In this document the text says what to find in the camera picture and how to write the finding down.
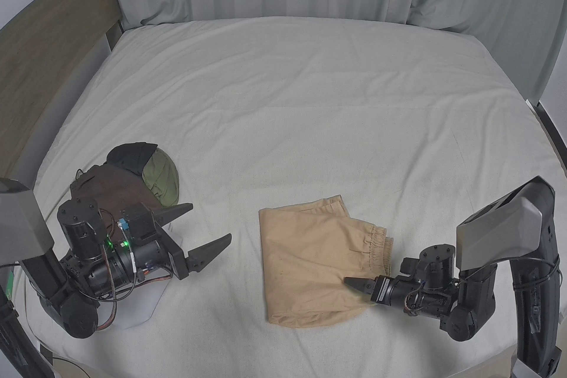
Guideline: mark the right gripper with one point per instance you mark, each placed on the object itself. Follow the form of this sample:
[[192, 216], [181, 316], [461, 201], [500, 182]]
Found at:
[[396, 292]]

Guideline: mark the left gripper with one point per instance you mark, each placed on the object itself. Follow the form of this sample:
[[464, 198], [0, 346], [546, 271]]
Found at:
[[146, 261]]

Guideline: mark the tan shorts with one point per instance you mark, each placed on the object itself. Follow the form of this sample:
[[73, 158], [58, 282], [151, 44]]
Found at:
[[310, 261]]

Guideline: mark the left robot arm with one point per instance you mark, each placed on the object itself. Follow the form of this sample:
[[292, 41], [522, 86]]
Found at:
[[26, 225]]

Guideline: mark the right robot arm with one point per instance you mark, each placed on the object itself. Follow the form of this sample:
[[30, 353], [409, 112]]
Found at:
[[500, 230]]

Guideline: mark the bed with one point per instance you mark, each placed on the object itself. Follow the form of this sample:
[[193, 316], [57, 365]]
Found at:
[[288, 101]]

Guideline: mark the green garment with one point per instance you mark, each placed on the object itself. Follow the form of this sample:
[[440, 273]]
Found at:
[[164, 181]]

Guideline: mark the brown garment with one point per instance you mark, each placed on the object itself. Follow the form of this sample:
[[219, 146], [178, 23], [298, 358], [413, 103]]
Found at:
[[115, 190]]

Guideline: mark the white garment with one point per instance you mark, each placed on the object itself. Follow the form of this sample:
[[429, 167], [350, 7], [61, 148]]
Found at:
[[137, 305]]

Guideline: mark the black garment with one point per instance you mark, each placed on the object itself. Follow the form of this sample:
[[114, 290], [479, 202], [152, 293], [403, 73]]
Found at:
[[130, 157]]

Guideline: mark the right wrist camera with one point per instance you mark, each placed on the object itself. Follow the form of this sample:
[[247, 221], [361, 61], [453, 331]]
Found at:
[[408, 267]]

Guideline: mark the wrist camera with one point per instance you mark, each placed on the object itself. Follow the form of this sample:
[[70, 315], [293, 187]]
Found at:
[[408, 267], [141, 225]]

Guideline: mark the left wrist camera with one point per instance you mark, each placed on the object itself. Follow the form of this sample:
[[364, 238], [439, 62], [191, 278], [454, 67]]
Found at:
[[141, 225]]

